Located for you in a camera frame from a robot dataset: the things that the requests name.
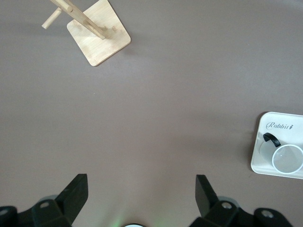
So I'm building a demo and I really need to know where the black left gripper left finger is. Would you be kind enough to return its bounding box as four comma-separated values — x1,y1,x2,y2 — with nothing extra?
0,174,88,227

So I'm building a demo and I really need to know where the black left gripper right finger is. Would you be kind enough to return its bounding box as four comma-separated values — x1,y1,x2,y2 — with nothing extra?
195,175,291,227

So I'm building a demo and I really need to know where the white smiley mug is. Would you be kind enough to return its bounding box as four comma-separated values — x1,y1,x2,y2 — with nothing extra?
259,132,303,175

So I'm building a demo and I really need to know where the wooden cup rack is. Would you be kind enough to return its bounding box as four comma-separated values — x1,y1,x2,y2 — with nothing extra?
41,0,132,67

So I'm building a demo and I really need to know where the cream plastic tray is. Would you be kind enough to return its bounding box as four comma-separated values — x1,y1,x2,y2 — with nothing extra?
250,111,303,177

